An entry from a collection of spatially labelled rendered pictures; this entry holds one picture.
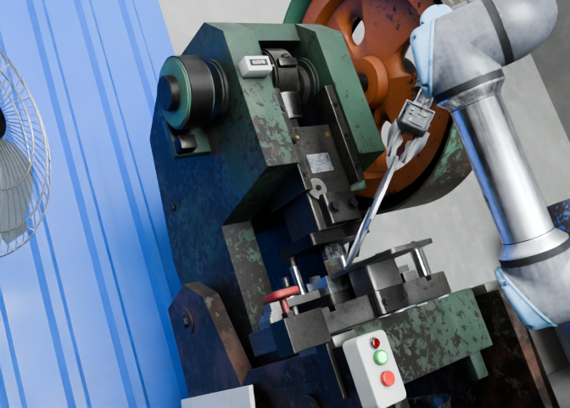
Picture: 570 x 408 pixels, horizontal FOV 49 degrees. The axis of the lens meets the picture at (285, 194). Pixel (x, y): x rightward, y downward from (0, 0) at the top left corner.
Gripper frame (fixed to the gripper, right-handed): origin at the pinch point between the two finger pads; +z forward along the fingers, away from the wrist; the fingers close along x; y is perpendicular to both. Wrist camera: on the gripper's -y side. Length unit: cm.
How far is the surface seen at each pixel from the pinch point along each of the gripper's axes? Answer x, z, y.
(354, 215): -4.0, 12.5, -13.3
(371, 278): 6.9, 25.6, -4.2
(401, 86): -9.6, -31.2, -34.1
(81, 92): -138, 3, -101
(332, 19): -41, -48, -47
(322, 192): -13.5, 11.0, -11.1
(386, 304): 12.4, 29.4, -4.1
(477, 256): 56, -27, -229
